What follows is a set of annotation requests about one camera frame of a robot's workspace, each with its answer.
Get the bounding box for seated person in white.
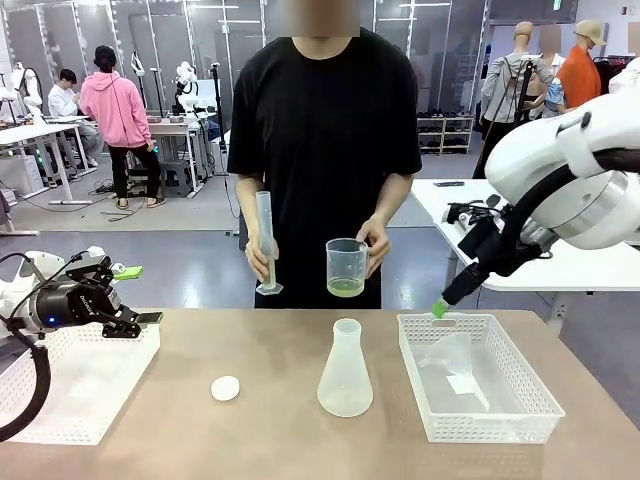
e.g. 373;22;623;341
47;68;102;169

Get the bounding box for clear plastic funnel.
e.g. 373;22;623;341
418;332;492;413

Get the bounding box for person's left forearm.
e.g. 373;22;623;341
371;171;414;232

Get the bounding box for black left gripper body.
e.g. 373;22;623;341
35;278;124;331

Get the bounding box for white paper label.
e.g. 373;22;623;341
445;375;474;397

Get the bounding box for white round flask stopper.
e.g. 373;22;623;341
210;374;242;402

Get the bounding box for person in black t-shirt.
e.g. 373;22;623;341
227;22;424;310

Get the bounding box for mannequin in orange shirt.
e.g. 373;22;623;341
555;19;608;110

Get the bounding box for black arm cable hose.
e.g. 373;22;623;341
492;163;579;279
0;317;52;444

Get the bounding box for translucent plastic conical flask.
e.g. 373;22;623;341
317;319;375;419

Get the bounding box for grey step stool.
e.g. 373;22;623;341
158;160;195;199

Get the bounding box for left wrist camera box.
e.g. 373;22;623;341
73;245;110;272

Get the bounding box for metal frame workbench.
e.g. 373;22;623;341
143;115;222;195

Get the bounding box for clear plastic measuring beaker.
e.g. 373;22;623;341
325;238;371;299

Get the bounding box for wooden shoe rack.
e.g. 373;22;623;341
415;115;475;156

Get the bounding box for black camera tripod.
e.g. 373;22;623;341
509;54;539;124

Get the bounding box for black light stand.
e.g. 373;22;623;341
208;61;230;175

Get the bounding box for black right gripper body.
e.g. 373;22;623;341
458;219;544;279

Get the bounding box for clear plastic graduated cylinder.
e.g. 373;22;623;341
255;191;286;297

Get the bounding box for person's right hand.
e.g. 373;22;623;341
245;233;280;284

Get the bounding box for mannequin in grey shirt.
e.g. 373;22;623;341
479;20;557;180

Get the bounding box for white perforated plastic basket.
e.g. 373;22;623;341
0;319;162;447

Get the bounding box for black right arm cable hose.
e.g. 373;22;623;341
492;163;579;279

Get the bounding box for long white desk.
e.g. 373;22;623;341
0;121;95;237

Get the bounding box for person's left hand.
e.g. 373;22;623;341
356;219;392;281

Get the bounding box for figure in blue floral dress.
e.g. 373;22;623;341
537;24;569;120

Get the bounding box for person's right forearm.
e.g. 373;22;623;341
235;173;267;249

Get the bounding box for person in pink hoodie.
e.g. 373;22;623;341
78;44;167;211

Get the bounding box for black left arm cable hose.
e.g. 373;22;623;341
0;317;52;444

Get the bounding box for white perforated basket with label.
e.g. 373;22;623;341
396;311;567;445

